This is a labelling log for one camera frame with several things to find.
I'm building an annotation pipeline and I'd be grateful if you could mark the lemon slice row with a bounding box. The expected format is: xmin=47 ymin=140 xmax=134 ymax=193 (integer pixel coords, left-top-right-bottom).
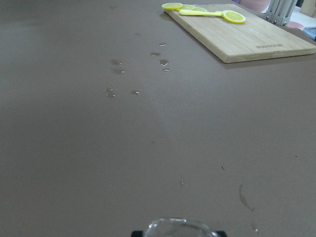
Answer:
xmin=161 ymin=2 xmax=207 ymax=12

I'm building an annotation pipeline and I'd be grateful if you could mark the small clear glass cup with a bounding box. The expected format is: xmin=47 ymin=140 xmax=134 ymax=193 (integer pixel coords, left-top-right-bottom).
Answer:
xmin=144 ymin=218 xmax=219 ymax=237

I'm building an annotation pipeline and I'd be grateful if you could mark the pink plastic cup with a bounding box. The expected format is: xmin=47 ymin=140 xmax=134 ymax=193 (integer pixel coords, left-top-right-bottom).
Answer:
xmin=239 ymin=0 xmax=271 ymax=12

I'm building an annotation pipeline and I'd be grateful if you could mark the wooden cutting board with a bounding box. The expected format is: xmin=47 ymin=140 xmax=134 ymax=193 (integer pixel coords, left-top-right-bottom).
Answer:
xmin=166 ymin=4 xmax=316 ymax=63

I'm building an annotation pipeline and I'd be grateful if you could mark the yellow plastic knife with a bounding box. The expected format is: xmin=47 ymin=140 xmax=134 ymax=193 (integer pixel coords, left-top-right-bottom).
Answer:
xmin=179 ymin=9 xmax=222 ymax=17

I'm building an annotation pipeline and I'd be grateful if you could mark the lemon slice on knife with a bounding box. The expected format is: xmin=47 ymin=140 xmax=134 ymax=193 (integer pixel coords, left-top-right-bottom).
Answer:
xmin=222 ymin=10 xmax=246 ymax=24

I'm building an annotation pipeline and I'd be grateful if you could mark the aluminium frame post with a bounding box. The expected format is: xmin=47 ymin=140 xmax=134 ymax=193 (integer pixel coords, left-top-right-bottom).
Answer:
xmin=265 ymin=0 xmax=297 ymax=26

